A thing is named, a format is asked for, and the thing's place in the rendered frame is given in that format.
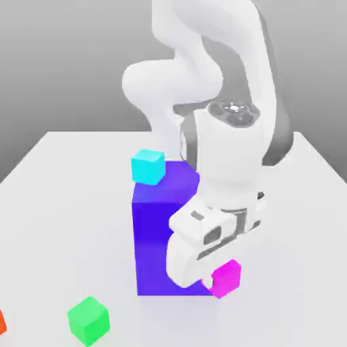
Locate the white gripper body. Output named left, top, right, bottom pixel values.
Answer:
left=165, top=233, right=261, bottom=289

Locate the small magenta cube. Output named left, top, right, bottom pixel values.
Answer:
left=201, top=259, right=242, bottom=300

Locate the small cyan cube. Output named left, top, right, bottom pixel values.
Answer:
left=131, top=148, right=166, bottom=186

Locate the small green cube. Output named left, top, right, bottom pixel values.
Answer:
left=66, top=295, right=110, bottom=347

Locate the large blue box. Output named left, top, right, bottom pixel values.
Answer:
left=131, top=161, right=218, bottom=297

